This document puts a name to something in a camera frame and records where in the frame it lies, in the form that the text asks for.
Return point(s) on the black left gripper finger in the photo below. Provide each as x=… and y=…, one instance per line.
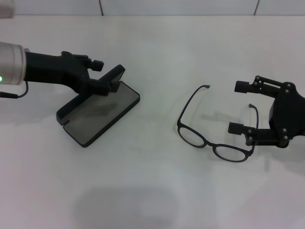
x=95, y=87
x=98, y=65

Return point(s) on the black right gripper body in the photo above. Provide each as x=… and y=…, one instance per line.
x=290, y=114

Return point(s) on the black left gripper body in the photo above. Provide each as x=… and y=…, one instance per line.
x=54, y=69

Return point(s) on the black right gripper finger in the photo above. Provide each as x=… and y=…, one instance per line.
x=241, y=86
x=236, y=128

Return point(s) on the black hard glasses case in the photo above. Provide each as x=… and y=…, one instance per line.
x=104, y=114

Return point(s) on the black round-lens glasses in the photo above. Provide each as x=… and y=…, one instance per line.
x=188, y=105

